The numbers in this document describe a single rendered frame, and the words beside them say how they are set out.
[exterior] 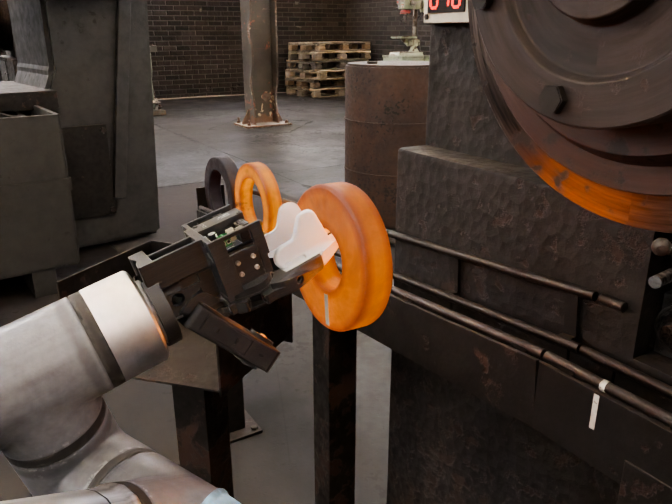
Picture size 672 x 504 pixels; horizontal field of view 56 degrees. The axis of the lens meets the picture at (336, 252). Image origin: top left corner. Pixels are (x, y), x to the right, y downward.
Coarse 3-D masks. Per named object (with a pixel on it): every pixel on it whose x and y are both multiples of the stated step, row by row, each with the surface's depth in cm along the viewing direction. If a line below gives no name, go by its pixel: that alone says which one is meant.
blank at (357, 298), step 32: (320, 192) 64; (352, 192) 62; (352, 224) 60; (352, 256) 61; (384, 256) 60; (320, 288) 67; (352, 288) 62; (384, 288) 61; (320, 320) 69; (352, 320) 63
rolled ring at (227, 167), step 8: (216, 160) 150; (224, 160) 148; (232, 160) 149; (208, 168) 155; (216, 168) 151; (224, 168) 146; (232, 168) 147; (208, 176) 156; (216, 176) 157; (224, 176) 147; (232, 176) 146; (208, 184) 158; (216, 184) 158; (232, 184) 145; (208, 192) 158; (216, 192) 159; (232, 192) 145; (208, 200) 160; (216, 200) 159; (232, 200) 146; (216, 208) 158; (232, 208) 146
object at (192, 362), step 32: (128, 256) 100; (64, 288) 89; (256, 320) 88; (288, 320) 97; (192, 352) 93; (224, 352) 81; (192, 384) 84; (224, 384) 82; (192, 416) 95; (224, 416) 99; (192, 448) 97; (224, 448) 100; (224, 480) 102
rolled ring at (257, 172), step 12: (240, 168) 139; (252, 168) 134; (264, 168) 133; (240, 180) 140; (252, 180) 141; (264, 180) 131; (240, 192) 142; (252, 192) 144; (264, 192) 131; (276, 192) 131; (240, 204) 143; (252, 204) 145; (264, 204) 132; (276, 204) 131; (252, 216) 144; (264, 216) 133; (276, 216) 131; (264, 228) 134
